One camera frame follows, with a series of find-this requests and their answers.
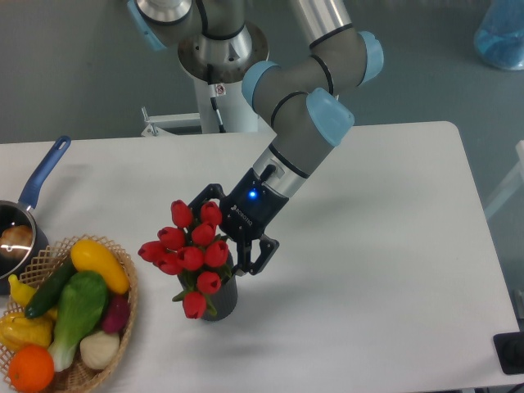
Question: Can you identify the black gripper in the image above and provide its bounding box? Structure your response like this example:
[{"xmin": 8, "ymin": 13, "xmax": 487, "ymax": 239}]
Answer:
[{"xmin": 188, "ymin": 167, "xmax": 289, "ymax": 276}]

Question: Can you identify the red tulip bouquet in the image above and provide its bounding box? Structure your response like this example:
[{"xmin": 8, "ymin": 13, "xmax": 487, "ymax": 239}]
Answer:
[{"xmin": 138, "ymin": 199, "xmax": 234, "ymax": 320}]

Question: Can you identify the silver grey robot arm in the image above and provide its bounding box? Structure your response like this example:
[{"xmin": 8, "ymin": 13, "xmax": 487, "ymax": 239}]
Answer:
[{"xmin": 128, "ymin": 1, "xmax": 384, "ymax": 275}]

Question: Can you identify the dark grey ribbed vase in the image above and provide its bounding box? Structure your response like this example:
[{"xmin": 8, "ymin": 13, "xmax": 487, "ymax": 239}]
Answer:
[{"xmin": 174, "ymin": 253, "xmax": 238, "ymax": 322}]

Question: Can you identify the purple red radish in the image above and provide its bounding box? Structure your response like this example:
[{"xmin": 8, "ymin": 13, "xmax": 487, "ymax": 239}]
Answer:
[{"xmin": 101, "ymin": 295, "xmax": 130, "ymax": 333}]

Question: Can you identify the yellow squash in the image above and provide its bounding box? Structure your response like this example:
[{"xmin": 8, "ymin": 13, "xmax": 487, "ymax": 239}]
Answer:
[{"xmin": 70, "ymin": 239, "xmax": 130, "ymax": 295}]

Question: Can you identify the green bok choy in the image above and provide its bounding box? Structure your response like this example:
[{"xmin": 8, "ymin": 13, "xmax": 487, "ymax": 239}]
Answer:
[{"xmin": 48, "ymin": 271, "xmax": 108, "ymax": 373}]

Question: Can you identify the white garlic bulb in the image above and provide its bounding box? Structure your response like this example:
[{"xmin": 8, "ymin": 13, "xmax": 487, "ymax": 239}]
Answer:
[{"xmin": 79, "ymin": 331, "xmax": 120, "ymax": 370}]

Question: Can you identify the dark green cucumber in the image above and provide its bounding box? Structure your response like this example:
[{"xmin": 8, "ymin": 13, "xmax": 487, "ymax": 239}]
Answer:
[{"xmin": 25, "ymin": 258, "xmax": 77, "ymax": 318}]

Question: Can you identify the brown bread roll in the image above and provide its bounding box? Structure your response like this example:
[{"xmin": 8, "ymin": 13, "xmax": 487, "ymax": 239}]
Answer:
[{"xmin": 1, "ymin": 225, "xmax": 33, "ymax": 260}]

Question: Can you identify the small yellow banana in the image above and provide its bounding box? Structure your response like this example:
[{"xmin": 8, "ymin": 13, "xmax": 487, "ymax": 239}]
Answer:
[{"xmin": 7, "ymin": 274, "xmax": 57, "ymax": 321}]

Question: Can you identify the yellow bell pepper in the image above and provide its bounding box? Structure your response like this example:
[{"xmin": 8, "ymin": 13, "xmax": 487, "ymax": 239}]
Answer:
[{"xmin": 1, "ymin": 312, "xmax": 54, "ymax": 352}]

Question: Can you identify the orange fruit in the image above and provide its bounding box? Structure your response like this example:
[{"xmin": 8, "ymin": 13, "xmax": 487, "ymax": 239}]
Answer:
[{"xmin": 7, "ymin": 345, "xmax": 55, "ymax": 392}]

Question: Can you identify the black device at edge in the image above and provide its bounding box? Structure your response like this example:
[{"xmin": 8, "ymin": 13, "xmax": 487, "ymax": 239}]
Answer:
[{"xmin": 493, "ymin": 332, "xmax": 524, "ymax": 375}]

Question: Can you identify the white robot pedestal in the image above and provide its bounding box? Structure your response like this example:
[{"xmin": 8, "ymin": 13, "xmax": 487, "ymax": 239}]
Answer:
[{"xmin": 140, "ymin": 61, "xmax": 279, "ymax": 138}]

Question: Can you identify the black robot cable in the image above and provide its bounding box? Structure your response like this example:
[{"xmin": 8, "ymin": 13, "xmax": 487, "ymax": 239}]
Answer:
[{"xmin": 206, "ymin": 64, "xmax": 227, "ymax": 133}]

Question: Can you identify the blue handled saucepan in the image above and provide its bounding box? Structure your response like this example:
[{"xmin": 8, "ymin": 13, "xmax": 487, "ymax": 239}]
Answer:
[{"xmin": 1, "ymin": 136, "xmax": 71, "ymax": 296}]

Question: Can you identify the white frame at right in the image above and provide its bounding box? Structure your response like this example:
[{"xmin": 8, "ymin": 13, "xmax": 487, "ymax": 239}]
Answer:
[{"xmin": 484, "ymin": 140, "xmax": 523, "ymax": 221}]

